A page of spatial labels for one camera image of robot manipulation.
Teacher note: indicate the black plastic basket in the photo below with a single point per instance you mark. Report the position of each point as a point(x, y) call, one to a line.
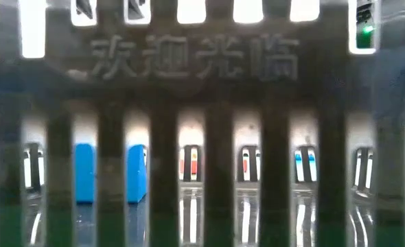
point(195, 79)

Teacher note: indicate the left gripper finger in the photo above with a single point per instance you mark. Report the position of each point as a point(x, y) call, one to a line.
point(85, 7)
point(135, 8)

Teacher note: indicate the blue block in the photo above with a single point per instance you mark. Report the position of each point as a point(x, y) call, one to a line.
point(84, 171)

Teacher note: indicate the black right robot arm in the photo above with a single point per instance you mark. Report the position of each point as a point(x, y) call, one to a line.
point(364, 37)

